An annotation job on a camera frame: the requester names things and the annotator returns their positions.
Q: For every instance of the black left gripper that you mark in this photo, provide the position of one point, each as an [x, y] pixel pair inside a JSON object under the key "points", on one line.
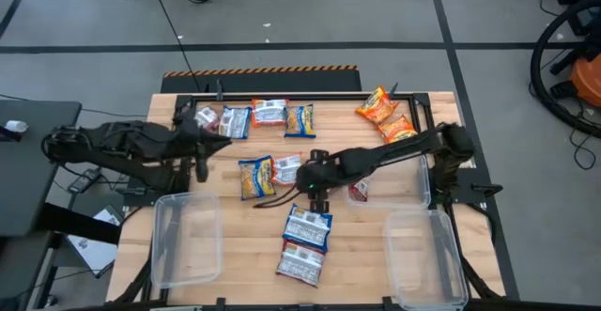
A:
{"points": [[199, 137]]}

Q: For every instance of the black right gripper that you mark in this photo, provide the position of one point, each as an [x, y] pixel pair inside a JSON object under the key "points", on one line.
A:
{"points": [[324, 177]]}

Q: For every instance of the orange Maruchan ramen packet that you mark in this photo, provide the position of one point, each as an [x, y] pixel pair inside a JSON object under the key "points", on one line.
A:
{"points": [[270, 113], [286, 169], [396, 130], [377, 105]]}

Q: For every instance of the red Maruchan ramen packet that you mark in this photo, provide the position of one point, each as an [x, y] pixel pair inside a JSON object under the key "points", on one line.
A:
{"points": [[300, 264], [209, 117], [359, 191]]}

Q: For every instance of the blue Maruchan ramen packet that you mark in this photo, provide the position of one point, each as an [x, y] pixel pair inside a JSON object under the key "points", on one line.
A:
{"points": [[235, 122], [307, 226], [256, 177], [300, 120]]}

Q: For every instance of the clear bin with paper label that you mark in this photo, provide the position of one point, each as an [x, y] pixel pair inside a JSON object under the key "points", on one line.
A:
{"points": [[404, 184]]}

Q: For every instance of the clear plastic bin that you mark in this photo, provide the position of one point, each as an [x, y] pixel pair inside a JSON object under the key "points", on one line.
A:
{"points": [[422, 264], [188, 254]]}

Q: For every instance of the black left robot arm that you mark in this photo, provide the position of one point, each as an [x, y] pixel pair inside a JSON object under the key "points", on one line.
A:
{"points": [[141, 142]]}

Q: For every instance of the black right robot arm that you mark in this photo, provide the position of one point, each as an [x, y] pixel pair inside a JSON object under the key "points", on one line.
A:
{"points": [[399, 149]]}

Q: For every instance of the black hazard-striped floor mat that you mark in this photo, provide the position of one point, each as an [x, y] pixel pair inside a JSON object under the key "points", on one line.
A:
{"points": [[263, 82]]}

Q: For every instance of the black power adapter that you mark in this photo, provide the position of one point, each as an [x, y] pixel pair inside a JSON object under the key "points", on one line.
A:
{"points": [[84, 180]]}

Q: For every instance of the black desk base beam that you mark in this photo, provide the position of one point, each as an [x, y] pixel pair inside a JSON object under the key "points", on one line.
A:
{"points": [[80, 224]]}

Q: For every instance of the white paper booklet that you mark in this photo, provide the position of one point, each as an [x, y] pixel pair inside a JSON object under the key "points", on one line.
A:
{"points": [[94, 254]]}

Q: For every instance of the black desk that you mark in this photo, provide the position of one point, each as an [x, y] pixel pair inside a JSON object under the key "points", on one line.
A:
{"points": [[28, 184]]}

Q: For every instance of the small white bottle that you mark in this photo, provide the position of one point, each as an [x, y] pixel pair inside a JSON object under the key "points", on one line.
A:
{"points": [[16, 126]]}

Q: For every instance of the small dark device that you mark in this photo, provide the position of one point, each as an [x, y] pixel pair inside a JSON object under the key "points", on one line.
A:
{"points": [[7, 135]]}

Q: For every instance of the orange shop vacuum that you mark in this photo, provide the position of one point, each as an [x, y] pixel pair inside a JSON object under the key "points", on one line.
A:
{"points": [[589, 81], [535, 69]]}

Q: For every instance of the black metal table frame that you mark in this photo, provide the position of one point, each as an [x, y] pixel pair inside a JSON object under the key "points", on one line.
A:
{"points": [[328, 97]]}

